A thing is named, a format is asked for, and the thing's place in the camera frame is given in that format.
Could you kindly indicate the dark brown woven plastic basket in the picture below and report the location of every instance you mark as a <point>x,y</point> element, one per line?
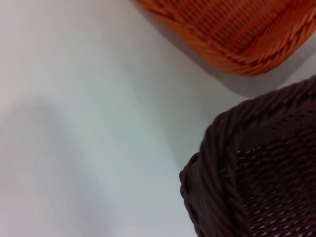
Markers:
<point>271,172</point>

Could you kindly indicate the orange woven plastic basket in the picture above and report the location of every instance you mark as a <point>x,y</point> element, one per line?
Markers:
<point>234,29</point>

